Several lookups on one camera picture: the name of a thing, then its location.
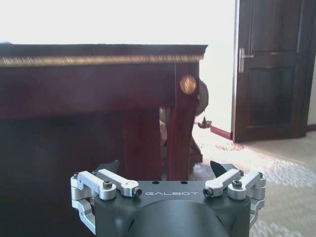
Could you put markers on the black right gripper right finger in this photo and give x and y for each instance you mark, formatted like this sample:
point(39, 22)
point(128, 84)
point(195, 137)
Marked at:
point(234, 184)

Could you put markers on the patterned cream carpet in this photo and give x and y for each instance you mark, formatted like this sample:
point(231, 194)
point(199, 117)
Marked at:
point(259, 172)

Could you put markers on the dark brown wooden door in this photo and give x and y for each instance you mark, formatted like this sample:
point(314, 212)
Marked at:
point(271, 69)

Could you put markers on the dark red wooden desk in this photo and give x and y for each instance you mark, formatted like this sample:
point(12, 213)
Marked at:
point(86, 111)

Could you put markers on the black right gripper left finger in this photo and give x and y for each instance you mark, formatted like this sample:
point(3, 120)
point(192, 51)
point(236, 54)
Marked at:
point(103, 182)

